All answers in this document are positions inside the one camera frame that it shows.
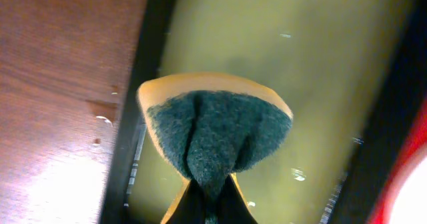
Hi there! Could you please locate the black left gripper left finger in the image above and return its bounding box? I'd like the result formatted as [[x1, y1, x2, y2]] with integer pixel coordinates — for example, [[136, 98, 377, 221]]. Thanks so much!
[[165, 180, 206, 224]]

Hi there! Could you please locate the white plate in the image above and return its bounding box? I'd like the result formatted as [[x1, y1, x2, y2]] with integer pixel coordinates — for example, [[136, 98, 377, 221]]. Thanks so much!
[[386, 154, 426, 224]]

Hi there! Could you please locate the dark green tray with water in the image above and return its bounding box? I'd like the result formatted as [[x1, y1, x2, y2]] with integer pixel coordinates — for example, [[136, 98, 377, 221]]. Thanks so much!
[[99, 0, 423, 223]]

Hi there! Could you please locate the green and yellow sponge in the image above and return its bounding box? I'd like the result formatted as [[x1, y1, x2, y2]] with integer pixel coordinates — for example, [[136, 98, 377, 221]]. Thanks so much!
[[137, 73, 293, 223]]

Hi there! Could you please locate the red plastic tray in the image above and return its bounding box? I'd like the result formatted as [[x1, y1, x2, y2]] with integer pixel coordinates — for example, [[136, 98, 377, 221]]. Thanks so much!
[[366, 101, 426, 224]]

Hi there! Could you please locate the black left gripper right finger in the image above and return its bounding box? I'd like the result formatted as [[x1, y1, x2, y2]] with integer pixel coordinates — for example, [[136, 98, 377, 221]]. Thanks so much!
[[216, 175, 258, 224]]

